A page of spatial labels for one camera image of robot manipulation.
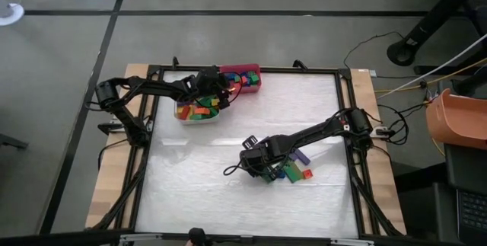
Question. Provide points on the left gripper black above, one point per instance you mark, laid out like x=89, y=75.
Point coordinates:
x=207, y=82

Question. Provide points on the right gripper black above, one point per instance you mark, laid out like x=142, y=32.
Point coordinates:
x=262, y=158

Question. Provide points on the green eight-stud block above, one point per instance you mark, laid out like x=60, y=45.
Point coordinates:
x=205, y=102

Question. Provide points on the small green four-stud block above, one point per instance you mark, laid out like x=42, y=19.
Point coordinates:
x=267, y=178

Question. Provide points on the yellow smooth block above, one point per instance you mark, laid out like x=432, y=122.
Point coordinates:
x=215, y=102

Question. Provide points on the orange studded block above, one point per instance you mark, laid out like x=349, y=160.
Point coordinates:
x=202, y=111

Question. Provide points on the green long block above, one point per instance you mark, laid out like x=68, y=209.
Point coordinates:
x=293, y=171

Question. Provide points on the green six-stud block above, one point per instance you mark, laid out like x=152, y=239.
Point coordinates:
x=201, y=117

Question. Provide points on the salmon red block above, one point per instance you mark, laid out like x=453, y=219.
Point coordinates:
x=185, y=112

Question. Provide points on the purple long block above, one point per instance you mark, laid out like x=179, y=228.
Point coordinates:
x=301, y=157

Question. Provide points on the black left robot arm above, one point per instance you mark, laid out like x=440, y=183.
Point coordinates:
x=152, y=86

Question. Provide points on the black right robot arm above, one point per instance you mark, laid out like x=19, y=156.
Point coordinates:
x=316, y=131

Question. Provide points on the pink plastic bin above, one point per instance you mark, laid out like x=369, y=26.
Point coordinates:
x=239, y=90

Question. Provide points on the small red block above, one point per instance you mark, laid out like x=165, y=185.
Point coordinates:
x=307, y=174

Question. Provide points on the person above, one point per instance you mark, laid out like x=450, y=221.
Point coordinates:
x=197, y=235

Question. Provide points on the black cabinet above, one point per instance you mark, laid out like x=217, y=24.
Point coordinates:
x=426, y=200

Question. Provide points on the orange plastic tub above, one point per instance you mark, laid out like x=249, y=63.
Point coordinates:
x=456, y=120

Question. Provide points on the black desk stand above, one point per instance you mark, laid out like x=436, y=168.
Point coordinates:
x=430, y=21

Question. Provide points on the black laptop keyboard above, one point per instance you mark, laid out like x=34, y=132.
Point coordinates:
x=473, y=211

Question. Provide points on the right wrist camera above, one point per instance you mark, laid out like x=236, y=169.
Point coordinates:
x=250, y=142

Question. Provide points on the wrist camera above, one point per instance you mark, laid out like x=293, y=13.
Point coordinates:
x=250, y=142
x=225, y=104

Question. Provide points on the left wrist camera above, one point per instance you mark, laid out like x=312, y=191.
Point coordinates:
x=225, y=104

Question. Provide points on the black frame clamp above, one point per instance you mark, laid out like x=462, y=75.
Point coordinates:
x=300, y=64
x=175, y=62

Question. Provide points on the black aluminium table frame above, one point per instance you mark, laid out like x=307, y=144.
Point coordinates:
x=285, y=70

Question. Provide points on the black floor bracket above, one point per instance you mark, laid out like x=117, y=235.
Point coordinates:
x=11, y=141

